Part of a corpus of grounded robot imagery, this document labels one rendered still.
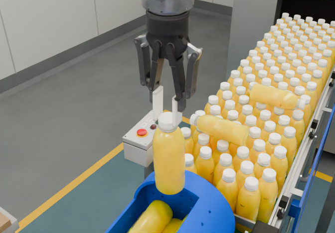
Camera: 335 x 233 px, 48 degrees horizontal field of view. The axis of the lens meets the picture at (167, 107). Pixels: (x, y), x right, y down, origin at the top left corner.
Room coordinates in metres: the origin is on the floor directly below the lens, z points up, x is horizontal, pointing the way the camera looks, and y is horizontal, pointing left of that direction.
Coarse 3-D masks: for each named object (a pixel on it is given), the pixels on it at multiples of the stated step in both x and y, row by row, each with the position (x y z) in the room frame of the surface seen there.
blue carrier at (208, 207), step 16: (192, 176) 0.69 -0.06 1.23; (144, 192) 0.77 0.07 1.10; (160, 192) 0.75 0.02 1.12; (192, 192) 0.64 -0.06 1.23; (208, 192) 0.66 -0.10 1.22; (128, 208) 0.69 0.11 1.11; (144, 208) 0.75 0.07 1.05; (176, 208) 0.72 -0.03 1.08; (192, 208) 0.60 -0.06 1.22; (208, 208) 0.61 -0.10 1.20; (224, 208) 0.64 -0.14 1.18; (112, 224) 0.64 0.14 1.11; (128, 224) 0.68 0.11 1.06; (192, 224) 0.56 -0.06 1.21; (208, 224) 0.58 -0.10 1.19; (224, 224) 0.61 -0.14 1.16
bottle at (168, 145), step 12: (156, 132) 0.62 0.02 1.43; (168, 132) 0.60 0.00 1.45; (180, 132) 0.62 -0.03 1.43; (156, 144) 0.60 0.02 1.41; (168, 144) 0.59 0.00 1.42; (180, 144) 0.60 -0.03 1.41; (156, 156) 0.60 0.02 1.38; (168, 156) 0.59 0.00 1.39; (180, 156) 0.60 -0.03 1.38; (156, 168) 0.61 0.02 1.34; (168, 168) 0.59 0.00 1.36; (180, 168) 0.60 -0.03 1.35; (156, 180) 0.61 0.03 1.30; (168, 180) 0.59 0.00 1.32; (180, 180) 0.61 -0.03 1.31; (168, 192) 0.60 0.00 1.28
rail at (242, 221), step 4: (236, 216) 0.78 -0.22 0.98; (240, 216) 0.78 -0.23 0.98; (236, 220) 0.78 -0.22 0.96; (240, 220) 0.77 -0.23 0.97; (244, 220) 0.77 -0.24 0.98; (248, 220) 0.76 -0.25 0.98; (240, 224) 0.77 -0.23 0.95; (244, 224) 0.77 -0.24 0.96; (248, 224) 0.76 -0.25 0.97; (252, 224) 0.75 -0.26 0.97; (252, 228) 0.75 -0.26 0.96
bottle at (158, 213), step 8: (160, 200) 0.70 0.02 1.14; (152, 208) 0.67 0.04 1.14; (160, 208) 0.67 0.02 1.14; (168, 208) 0.68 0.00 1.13; (144, 216) 0.65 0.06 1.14; (152, 216) 0.64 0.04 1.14; (160, 216) 0.65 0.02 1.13; (168, 216) 0.66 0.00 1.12; (136, 224) 0.62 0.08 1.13; (144, 224) 0.62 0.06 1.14; (152, 224) 0.62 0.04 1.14; (160, 224) 0.63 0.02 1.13; (128, 232) 0.61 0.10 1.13; (136, 232) 0.59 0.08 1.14; (144, 232) 0.60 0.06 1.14; (152, 232) 0.60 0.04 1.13; (160, 232) 0.62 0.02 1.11
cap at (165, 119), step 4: (164, 112) 0.64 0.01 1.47; (168, 112) 0.64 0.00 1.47; (160, 116) 0.62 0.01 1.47; (164, 116) 0.62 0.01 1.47; (168, 116) 0.62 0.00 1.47; (160, 120) 0.61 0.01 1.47; (164, 120) 0.61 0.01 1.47; (168, 120) 0.61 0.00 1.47; (160, 124) 0.61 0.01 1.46; (164, 124) 0.60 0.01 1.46; (168, 124) 0.60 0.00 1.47; (164, 128) 0.60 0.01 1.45; (168, 128) 0.60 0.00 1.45; (172, 128) 0.61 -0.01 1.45
